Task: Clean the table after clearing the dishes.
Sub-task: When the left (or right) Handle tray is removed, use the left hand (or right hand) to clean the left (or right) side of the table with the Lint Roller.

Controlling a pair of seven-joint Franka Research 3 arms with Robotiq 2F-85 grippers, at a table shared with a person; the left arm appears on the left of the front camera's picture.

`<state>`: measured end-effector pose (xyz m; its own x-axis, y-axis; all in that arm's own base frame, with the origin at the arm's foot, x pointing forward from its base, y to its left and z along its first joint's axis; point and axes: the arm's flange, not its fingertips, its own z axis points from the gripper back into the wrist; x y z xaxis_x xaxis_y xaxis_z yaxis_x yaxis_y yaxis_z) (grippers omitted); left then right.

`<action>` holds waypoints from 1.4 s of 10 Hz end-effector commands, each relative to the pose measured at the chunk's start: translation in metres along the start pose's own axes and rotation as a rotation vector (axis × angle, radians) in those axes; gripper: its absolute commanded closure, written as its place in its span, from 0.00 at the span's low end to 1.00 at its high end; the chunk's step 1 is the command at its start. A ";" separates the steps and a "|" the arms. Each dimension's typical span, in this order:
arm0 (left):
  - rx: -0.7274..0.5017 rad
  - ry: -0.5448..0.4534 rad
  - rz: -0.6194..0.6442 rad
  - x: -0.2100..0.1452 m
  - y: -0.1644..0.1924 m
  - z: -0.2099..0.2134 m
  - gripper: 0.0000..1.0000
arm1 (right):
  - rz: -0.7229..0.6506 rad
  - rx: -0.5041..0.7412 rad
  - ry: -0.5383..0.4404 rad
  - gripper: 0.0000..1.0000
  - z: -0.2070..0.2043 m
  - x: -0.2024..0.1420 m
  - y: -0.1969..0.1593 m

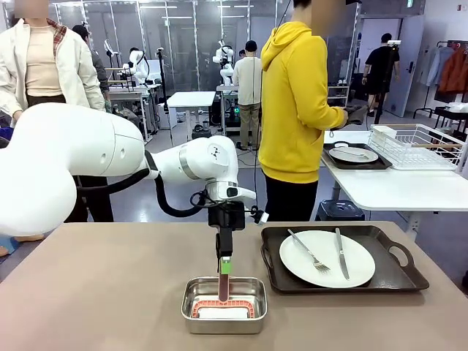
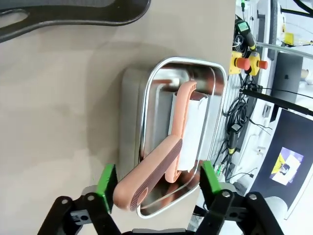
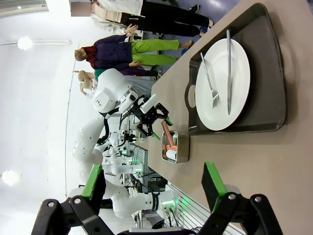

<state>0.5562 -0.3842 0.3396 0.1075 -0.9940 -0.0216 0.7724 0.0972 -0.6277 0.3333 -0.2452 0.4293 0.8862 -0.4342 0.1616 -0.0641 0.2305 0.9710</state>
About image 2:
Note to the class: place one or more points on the rectangular stainless steel tray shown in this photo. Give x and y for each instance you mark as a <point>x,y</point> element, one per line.
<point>156,110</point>

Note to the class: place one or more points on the black chair armrest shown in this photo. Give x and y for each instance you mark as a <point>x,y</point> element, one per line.
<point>80,14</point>

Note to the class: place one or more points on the yellow emergency stop box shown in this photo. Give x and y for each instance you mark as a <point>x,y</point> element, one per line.
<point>236,63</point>
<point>255,64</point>

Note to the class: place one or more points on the black monitor stand bar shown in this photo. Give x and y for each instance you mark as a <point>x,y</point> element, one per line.
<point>269,96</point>

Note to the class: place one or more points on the black handheld controller green label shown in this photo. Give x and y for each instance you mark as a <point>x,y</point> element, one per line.
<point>243,27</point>

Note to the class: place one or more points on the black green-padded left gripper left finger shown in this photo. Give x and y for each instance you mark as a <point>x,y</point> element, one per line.
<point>105,181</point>

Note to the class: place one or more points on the grey closed laptop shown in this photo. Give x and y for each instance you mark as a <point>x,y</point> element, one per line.
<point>286,76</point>

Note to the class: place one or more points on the black computer monitor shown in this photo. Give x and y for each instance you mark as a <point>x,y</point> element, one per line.
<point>274,151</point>

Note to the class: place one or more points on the pink lint roller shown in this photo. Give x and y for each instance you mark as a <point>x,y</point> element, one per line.
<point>156,166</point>

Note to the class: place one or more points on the aluminium table edge rail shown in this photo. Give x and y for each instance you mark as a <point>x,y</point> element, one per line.
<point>227,102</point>

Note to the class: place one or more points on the black power adapter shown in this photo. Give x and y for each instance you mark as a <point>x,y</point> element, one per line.
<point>236,127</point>

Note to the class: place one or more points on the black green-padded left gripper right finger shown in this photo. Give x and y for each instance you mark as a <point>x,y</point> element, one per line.
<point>210,178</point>

